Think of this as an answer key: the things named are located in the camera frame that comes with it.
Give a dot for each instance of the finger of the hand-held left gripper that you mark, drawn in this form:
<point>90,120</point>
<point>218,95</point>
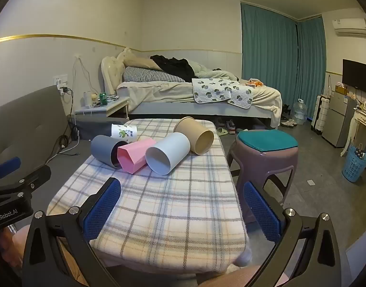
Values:
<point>7,165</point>
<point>33,175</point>

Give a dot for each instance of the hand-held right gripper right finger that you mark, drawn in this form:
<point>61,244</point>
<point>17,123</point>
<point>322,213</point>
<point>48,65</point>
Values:
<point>260,212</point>

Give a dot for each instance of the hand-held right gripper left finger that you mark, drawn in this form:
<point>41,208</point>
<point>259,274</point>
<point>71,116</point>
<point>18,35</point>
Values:
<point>102,209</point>

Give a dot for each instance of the grey cup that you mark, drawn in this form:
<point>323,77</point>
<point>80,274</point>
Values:
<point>102,149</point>

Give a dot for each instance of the pink hexagonal cup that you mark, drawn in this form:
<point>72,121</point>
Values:
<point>135,155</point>

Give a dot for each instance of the printed white paper cup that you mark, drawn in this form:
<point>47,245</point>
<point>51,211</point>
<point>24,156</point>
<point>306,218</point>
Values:
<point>123,131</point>

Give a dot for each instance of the tan cup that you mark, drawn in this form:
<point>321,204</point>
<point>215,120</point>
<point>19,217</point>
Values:
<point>189,128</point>

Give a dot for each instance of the person's left leg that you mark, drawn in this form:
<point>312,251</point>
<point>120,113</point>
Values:
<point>18,242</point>

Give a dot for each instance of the person's leg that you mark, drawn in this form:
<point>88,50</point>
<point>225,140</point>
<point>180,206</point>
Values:
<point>18,242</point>
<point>227,278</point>

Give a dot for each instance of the purple plastic stool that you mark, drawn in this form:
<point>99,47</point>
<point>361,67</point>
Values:
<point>260,163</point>

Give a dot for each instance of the scrap of paper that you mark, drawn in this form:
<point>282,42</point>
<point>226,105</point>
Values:
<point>311,182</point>

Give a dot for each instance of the plaid cloth covered table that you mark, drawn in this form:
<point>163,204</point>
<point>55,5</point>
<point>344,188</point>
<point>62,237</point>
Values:
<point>171,209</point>

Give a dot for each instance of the teal seat cushion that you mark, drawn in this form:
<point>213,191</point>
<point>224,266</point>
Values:
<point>266,140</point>

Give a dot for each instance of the person's right leg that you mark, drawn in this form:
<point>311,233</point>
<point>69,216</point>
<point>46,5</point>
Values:
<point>227,278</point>

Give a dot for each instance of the shoes under bed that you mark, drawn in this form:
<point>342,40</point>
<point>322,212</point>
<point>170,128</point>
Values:
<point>229,127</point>

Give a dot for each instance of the white bottle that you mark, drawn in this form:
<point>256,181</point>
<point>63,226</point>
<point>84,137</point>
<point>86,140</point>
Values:
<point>87,99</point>

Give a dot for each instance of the white sneakers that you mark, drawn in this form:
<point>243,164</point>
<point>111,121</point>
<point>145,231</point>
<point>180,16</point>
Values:
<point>288,123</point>

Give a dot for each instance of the white nightstand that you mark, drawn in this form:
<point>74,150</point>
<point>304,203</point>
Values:
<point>111,107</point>

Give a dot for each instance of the blue laundry basket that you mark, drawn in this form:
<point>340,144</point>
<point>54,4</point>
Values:
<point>353,167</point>

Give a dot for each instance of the green can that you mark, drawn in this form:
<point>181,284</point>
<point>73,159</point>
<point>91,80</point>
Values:
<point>103,99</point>

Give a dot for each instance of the clear water jug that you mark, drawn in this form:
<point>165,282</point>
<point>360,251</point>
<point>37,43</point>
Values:
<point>299,113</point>

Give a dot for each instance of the small grey fridge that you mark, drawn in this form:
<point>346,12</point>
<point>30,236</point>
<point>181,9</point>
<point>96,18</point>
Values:
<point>340,119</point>

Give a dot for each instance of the orange snack packets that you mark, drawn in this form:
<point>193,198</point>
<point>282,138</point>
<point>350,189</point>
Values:
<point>254,82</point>

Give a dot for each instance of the leaf print mat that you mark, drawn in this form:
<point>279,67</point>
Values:
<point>212,91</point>

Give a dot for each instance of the bed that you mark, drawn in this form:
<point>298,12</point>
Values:
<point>165,91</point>

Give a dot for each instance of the white dressing table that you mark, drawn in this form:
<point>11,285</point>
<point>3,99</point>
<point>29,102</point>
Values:
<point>361,122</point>

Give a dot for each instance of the checkered pillow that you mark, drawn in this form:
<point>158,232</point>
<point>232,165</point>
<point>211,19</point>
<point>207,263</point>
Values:
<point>147,74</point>

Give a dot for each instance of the cardboard box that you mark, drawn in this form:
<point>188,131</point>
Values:
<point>341,89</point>

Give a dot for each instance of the pale green duvet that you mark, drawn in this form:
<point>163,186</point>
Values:
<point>212,73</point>

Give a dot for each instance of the beige pillow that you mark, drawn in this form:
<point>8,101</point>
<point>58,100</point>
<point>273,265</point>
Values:
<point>135,61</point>

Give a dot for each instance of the narrow teal curtain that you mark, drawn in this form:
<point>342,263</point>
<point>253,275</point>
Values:
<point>311,65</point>

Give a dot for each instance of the wide teal curtain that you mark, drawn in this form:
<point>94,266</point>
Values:
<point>266,53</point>

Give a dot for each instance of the black clothing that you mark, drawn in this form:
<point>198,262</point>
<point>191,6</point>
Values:
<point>177,65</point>

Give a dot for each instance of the black television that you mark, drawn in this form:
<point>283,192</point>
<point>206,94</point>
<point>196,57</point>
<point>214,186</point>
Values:
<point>358,76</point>

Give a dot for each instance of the white air conditioner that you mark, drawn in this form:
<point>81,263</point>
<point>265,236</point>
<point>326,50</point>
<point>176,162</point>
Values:
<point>350,26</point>

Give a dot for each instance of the wall outlet with chargers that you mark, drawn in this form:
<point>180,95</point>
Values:
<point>61,85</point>

